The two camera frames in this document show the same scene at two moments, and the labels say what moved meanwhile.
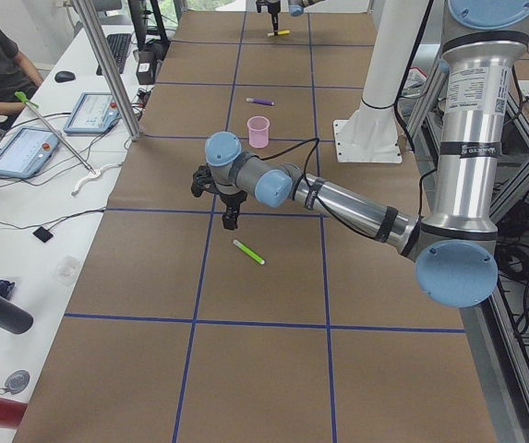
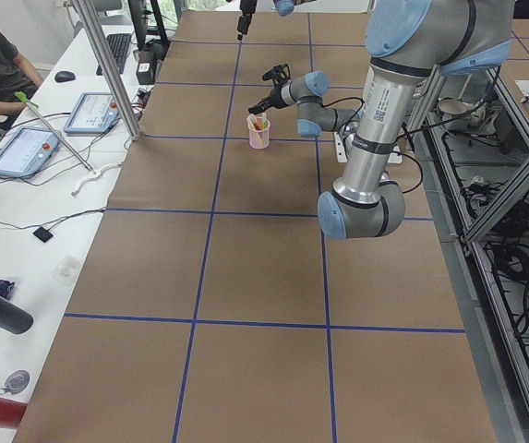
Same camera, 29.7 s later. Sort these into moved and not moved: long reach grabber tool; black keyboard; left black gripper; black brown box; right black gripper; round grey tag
Moved: right black gripper; left black gripper
Not moved: black brown box; round grey tag; long reach grabber tool; black keyboard
